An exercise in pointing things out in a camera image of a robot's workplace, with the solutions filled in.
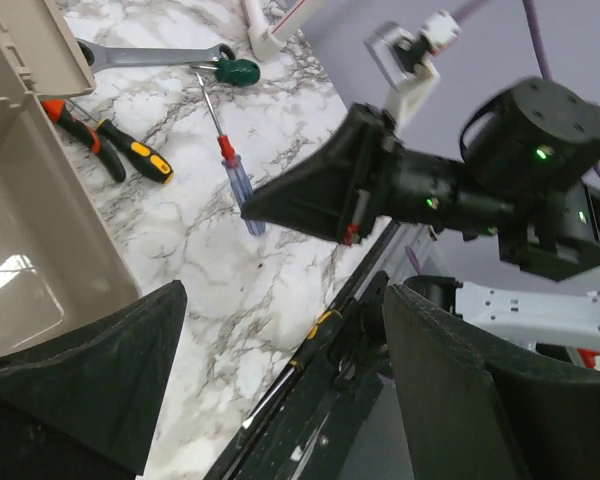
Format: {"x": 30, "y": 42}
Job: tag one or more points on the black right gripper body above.
{"x": 413, "y": 187}

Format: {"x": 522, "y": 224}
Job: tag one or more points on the black metal base rail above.
{"x": 307, "y": 430}

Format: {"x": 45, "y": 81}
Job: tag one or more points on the translucent grey-brown toolbox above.
{"x": 59, "y": 268}

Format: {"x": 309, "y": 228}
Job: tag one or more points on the orange black long-nose pliers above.
{"x": 59, "y": 114}

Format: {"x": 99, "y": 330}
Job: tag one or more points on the green tape measure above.
{"x": 238, "y": 72}

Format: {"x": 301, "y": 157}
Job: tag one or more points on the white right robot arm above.
{"x": 519, "y": 179}

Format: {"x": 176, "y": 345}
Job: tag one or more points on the chrome ratchet wrench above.
{"x": 101, "y": 58}

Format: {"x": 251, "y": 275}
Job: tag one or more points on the black yellow screwdriver on rail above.
{"x": 317, "y": 338}

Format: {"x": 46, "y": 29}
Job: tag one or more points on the blue red screwdriver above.
{"x": 238, "y": 179}

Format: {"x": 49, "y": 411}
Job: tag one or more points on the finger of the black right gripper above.
{"x": 318, "y": 196}

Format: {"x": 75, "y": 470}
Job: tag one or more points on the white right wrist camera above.
{"x": 404, "y": 60}

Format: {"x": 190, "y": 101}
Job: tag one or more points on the white PVC pipe frame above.
{"x": 266, "y": 39}

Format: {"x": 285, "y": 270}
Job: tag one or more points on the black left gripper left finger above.
{"x": 85, "y": 405}

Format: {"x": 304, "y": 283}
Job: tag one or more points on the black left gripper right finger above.
{"x": 475, "y": 406}

